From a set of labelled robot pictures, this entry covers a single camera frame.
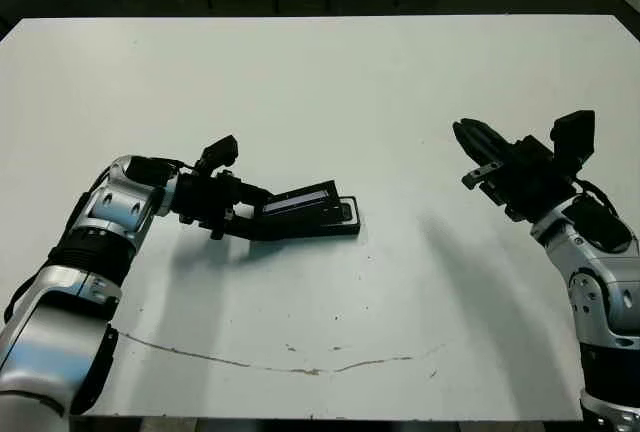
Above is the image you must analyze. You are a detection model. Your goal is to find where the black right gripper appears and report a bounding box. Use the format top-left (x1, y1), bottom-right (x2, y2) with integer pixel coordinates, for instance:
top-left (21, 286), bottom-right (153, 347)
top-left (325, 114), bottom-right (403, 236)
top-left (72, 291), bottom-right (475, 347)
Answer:
top-left (453, 118), bottom-right (579, 224)

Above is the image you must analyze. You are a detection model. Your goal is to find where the black printed box lid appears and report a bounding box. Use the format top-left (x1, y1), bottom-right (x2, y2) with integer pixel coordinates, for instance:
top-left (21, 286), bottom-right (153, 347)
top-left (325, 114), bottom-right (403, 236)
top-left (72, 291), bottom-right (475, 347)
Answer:
top-left (248, 180), bottom-right (351, 242)

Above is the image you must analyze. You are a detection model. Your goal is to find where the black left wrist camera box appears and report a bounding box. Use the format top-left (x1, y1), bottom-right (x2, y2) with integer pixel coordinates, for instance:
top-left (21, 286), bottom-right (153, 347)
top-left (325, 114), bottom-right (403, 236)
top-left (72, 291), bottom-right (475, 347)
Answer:
top-left (198, 135), bottom-right (240, 173)

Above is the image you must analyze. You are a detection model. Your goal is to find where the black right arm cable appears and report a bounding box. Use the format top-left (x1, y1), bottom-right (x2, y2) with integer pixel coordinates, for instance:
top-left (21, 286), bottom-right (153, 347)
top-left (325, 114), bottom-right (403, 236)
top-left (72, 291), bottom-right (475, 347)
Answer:
top-left (572, 179), bottom-right (619, 219)

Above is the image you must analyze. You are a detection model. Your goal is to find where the black box base white insert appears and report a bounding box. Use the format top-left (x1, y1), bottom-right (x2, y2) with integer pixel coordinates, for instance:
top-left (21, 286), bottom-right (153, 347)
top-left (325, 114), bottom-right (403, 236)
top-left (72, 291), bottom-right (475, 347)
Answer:
top-left (335, 195), bottom-right (363, 239)

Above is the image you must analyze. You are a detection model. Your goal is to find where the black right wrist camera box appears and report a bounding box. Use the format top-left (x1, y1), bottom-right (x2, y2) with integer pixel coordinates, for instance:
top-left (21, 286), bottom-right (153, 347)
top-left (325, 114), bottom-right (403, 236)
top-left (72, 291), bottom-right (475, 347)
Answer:
top-left (549, 109), bottom-right (597, 171)

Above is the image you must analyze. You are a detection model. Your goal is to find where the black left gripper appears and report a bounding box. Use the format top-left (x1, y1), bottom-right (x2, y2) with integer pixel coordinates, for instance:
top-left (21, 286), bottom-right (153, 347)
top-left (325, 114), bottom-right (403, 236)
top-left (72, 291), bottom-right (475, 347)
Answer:
top-left (174, 169), bottom-right (274, 243)

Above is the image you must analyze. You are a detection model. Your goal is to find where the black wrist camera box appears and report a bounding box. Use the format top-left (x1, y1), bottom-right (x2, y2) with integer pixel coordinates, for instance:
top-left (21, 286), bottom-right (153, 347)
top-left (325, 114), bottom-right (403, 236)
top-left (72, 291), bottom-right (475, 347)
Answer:
top-left (549, 109), bottom-right (597, 171)
top-left (198, 135), bottom-right (240, 173)

